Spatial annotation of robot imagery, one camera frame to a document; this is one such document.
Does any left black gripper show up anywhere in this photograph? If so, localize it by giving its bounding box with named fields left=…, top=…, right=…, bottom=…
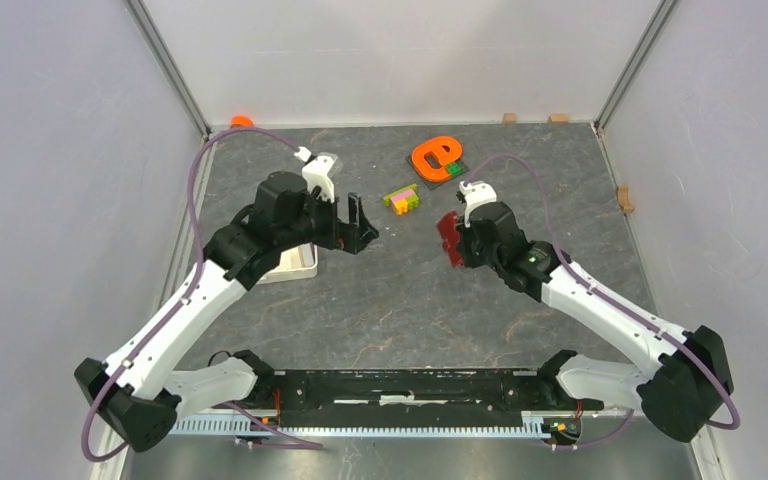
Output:
left=278, top=183, right=378, bottom=254

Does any red card holder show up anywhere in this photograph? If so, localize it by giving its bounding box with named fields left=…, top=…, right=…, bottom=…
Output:
left=436, top=211, right=464, bottom=268

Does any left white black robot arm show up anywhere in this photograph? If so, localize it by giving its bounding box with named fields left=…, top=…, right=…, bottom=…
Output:
left=74, top=171, right=379, bottom=462

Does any colourful toy brick stack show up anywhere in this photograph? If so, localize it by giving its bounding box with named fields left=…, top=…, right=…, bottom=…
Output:
left=382, top=183, right=420, bottom=216

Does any white plastic tray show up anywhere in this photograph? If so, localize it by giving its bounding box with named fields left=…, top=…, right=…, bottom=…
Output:
left=258, top=243, right=319, bottom=285

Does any green toy brick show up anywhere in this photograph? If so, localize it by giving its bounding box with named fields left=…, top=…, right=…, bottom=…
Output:
left=445, top=163, right=463, bottom=177

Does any orange e-shaped block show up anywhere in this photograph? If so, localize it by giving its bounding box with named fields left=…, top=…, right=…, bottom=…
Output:
left=408, top=136, right=463, bottom=185

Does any curved wooden piece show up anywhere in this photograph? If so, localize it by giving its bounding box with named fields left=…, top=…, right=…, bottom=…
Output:
left=616, top=185, right=635, bottom=215

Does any orange round cap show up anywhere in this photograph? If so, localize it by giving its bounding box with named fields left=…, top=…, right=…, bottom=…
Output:
left=229, top=115, right=254, bottom=128

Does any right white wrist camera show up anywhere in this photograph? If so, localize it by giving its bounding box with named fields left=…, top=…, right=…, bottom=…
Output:
left=458, top=181, right=498, bottom=229

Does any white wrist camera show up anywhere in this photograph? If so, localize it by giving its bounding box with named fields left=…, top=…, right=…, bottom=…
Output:
left=294, top=146, right=342, bottom=203
left=458, top=181, right=498, bottom=229

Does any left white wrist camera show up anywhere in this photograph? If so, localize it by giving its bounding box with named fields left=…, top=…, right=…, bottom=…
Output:
left=294, top=146, right=342, bottom=203

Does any dark square base plate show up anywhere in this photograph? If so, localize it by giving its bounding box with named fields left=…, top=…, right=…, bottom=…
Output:
left=405, top=155, right=470, bottom=190

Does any grey cable duct comb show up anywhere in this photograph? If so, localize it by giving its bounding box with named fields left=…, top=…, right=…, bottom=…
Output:
left=169, top=411, right=550, bottom=440

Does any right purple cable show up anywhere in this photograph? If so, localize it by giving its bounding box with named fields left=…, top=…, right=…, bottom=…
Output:
left=463, top=153, right=742, bottom=452

